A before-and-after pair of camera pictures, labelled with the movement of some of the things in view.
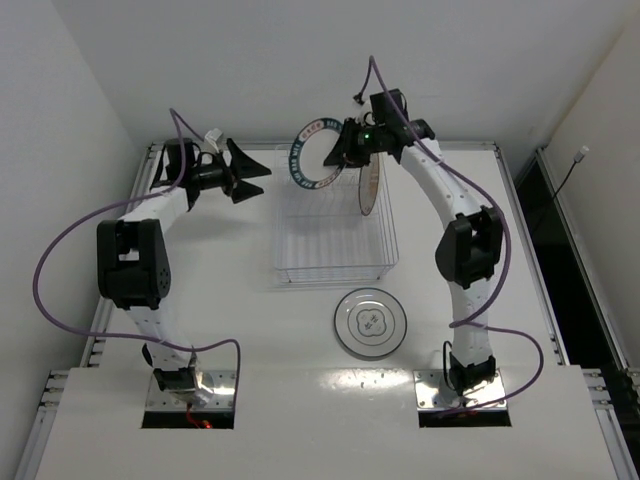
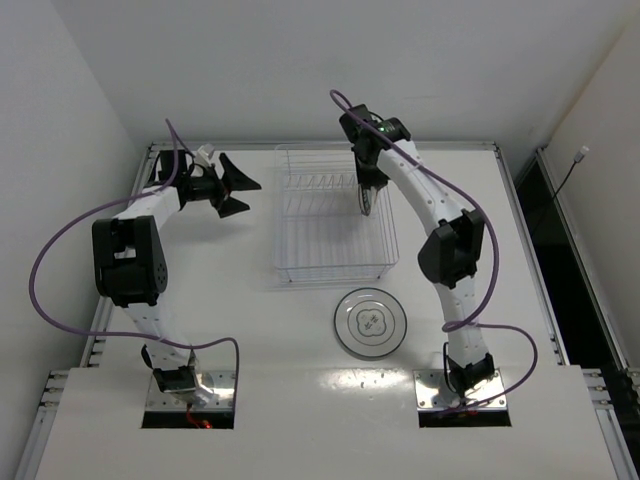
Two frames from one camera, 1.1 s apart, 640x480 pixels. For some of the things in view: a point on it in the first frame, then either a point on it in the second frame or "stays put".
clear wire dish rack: (323, 234) stays put
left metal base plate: (220, 382) stays put
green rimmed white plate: (309, 150) → (364, 198)
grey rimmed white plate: (370, 323) stays put
